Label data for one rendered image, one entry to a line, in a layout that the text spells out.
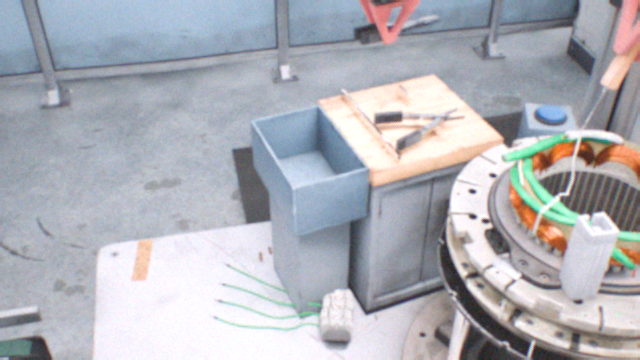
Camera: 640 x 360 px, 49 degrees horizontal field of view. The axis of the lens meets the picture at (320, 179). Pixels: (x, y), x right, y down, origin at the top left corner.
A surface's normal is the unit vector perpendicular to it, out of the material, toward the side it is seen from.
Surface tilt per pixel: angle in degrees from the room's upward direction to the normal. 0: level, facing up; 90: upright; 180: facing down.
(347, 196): 90
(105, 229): 0
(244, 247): 0
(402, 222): 90
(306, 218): 90
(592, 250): 90
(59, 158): 0
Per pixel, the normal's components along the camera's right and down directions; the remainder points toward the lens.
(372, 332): 0.00, -0.78
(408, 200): 0.39, 0.58
